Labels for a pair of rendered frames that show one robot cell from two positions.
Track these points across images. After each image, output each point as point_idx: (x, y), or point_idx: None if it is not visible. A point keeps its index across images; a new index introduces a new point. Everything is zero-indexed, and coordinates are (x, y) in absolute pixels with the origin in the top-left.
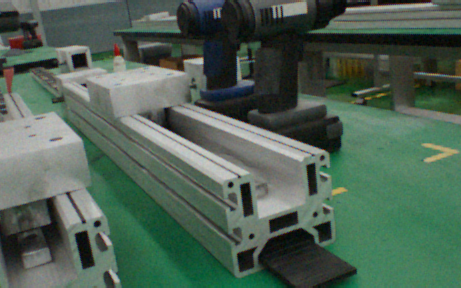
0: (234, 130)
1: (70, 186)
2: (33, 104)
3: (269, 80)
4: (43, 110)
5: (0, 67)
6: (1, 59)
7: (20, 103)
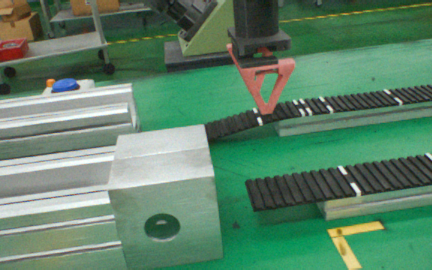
0: None
1: None
2: (424, 147)
3: None
4: (325, 166)
5: (236, 57)
6: (238, 45)
7: None
